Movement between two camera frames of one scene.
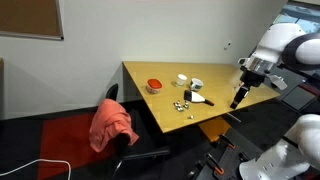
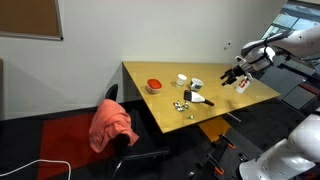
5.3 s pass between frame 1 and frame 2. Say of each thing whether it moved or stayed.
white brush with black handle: stayed
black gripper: moved
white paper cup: stayed
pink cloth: stayed
